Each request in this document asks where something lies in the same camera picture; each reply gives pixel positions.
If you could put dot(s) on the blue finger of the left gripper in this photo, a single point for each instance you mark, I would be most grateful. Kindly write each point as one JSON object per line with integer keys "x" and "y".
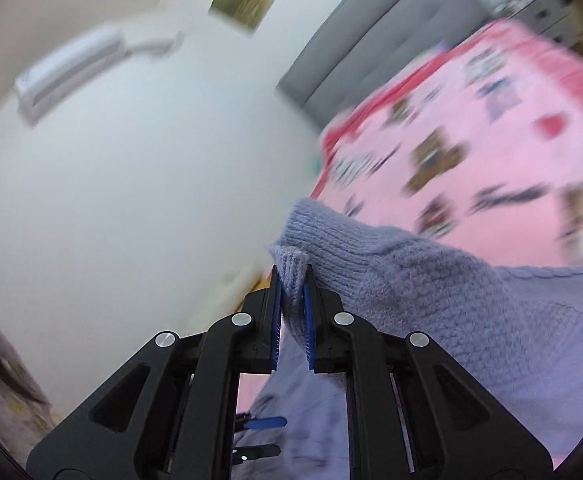
{"x": 247, "y": 421}

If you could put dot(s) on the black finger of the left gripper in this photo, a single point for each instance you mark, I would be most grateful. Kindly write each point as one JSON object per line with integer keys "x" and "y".
{"x": 255, "y": 452}

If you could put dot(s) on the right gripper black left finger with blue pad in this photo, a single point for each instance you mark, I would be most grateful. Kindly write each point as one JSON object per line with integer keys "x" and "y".
{"x": 169, "y": 412}

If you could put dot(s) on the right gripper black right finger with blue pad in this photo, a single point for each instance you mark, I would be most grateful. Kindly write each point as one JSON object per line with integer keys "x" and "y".
{"x": 412, "y": 411}

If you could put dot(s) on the lavender knit sweater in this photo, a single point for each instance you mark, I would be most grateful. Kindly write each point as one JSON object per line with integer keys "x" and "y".
{"x": 518, "y": 331}

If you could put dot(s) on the pink cartoon fleece blanket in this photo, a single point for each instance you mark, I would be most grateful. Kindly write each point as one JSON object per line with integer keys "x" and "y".
{"x": 480, "y": 149}

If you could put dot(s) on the grey upholstered headboard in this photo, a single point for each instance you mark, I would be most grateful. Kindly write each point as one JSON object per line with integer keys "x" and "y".
{"x": 365, "y": 43}

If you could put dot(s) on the white bedside table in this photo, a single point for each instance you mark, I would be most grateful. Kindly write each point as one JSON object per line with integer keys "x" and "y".
{"x": 558, "y": 20}

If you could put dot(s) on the white wall air conditioner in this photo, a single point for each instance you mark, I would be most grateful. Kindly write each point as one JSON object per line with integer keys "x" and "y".
{"x": 49, "y": 81}

